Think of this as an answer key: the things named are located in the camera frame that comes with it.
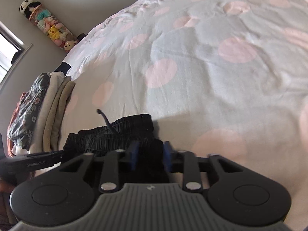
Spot khaki folded garment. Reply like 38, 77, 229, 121
44, 80, 76, 150

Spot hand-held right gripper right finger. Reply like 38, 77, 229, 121
164, 141, 241, 193

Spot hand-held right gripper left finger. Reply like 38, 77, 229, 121
59, 141, 139, 193

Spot tube of plush toys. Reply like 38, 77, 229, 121
28, 2, 78, 53

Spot dark floral folded garment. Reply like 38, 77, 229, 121
7, 73, 51, 148

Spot window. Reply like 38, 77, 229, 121
0, 20, 33, 88

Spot cream folded garment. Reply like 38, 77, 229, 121
30, 72, 66, 155

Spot black shorts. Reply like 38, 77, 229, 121
63, 109, 169, 186

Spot bed with pink-dotted sheet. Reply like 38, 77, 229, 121
55, 0, 308, 198

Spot panda plush toy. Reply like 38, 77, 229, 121
19, 0, 37, 14

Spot navy folded garment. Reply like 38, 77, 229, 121
53, 62, 72, 74

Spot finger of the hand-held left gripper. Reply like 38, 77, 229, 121
48, 150, 65, 162

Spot red folded garment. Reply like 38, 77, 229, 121
7, 92, 27, 156

